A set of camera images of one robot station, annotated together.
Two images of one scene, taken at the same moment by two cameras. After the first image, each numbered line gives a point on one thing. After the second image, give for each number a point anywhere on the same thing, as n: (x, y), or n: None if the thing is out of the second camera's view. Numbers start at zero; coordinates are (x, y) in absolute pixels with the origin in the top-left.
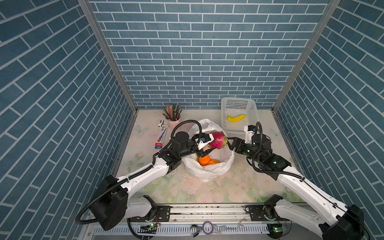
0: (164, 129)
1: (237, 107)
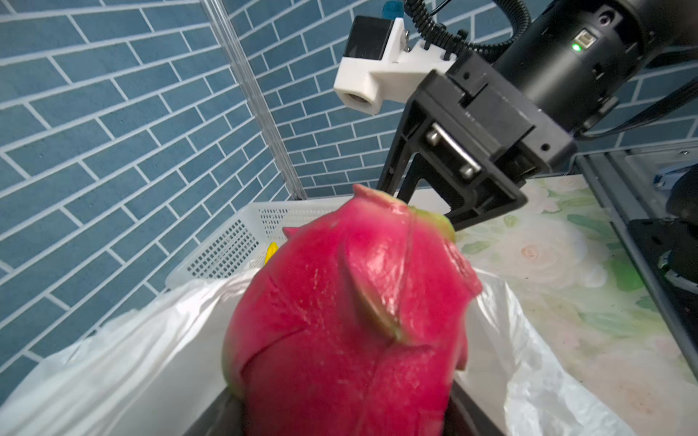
0: None
1: (241, 243)
